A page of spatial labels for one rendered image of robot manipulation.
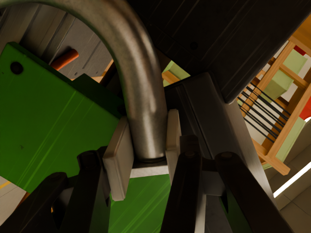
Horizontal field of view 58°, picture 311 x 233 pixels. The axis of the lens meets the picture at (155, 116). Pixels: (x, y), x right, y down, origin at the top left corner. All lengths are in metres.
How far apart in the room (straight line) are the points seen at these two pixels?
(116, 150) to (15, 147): 0.13
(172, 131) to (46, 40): 0.14
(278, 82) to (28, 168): 3.31
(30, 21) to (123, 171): 0.15
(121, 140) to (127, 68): 0.05
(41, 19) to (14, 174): 0.14
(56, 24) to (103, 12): 0.07
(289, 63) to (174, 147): 3.60
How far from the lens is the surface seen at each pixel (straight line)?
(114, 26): 0.19
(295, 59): 3.82
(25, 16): 0.26
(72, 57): 0.69
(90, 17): 0.19
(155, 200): 0.27
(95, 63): 0.86
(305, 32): 1.00
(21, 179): 0.29
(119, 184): 0.17
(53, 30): 0.25
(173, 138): 0.16
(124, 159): 0.18
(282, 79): 3.55
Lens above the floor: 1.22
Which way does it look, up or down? 5 degrees down
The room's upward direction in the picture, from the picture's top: 130 degrees clockwise
